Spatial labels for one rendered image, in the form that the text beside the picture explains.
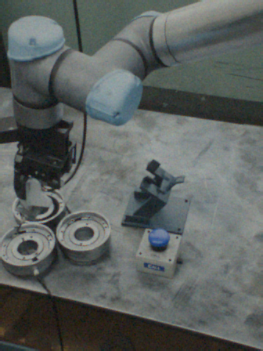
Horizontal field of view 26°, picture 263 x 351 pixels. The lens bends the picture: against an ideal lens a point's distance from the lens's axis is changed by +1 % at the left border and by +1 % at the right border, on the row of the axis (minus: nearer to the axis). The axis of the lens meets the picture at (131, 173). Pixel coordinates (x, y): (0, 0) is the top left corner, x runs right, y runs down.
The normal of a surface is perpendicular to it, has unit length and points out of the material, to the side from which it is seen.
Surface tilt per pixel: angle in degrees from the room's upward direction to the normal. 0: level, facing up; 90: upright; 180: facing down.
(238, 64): 90
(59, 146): 91
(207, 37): 86
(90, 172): 0
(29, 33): 8
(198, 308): 0
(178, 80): 90
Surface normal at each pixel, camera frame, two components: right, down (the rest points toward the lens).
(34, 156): 0.10, -0.70
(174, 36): -0.62, 0.19
